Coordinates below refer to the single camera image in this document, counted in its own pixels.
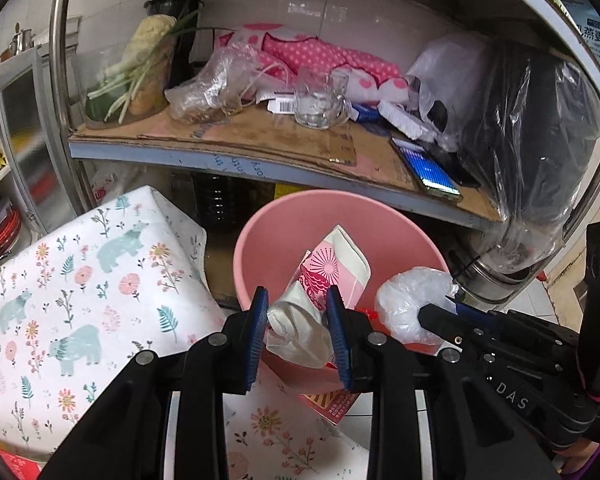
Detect white paper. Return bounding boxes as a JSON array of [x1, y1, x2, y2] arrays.
[[265, 281, 332, 370]]

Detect clear plastic bag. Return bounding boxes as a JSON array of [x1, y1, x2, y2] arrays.
[[375, 266, 458, 347]]

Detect pink white paper packet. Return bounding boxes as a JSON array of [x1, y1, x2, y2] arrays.
[[298, 224, 372, 311]]

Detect grey kitchen cabinet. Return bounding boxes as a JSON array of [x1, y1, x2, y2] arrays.
[[0, 47, 76, 266]]

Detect right hand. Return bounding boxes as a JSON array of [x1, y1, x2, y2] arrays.
[[557, 439, 600, 474]]

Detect stainless steel steamer pot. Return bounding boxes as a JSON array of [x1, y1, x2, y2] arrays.
[[444, 240, 550, 308]]

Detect black phone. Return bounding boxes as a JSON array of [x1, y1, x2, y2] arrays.
[[420, 142, 480, 188]]

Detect smartphone with blue screen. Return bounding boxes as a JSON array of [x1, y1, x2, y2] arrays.
[[389, 136, 462, 203]]

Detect cardboard shelf liner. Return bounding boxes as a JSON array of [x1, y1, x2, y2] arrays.
[[69, 107, 500, 231]]

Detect large black plastic bag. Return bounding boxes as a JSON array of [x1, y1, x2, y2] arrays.
[[460, 40, 600, 274]]

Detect floral bear tablecloth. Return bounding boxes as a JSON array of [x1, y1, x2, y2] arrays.
[[0, 186, 368, 479]]

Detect glass mug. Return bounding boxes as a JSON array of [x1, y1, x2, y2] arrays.
[[294, 66, 349, 130]]

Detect blue white small box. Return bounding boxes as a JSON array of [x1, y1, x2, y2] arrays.
[[349, 103, 381, 124]]

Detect clear bag on shelf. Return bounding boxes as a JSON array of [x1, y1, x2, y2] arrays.
[[164, 44, 264, 124]]

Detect white plastic bag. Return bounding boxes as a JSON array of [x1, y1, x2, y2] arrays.
[[405, 32, 492, 153]]

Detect pink polka dot cloth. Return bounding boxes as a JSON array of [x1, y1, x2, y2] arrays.
[[214, 23, 410, 104]]

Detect vegetables with green onions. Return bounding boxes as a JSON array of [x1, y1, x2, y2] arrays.
[[76, 11, 198, 129]]

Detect metal shelf rack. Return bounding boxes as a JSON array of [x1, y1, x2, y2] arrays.
[[49, 0, 600, 261]]

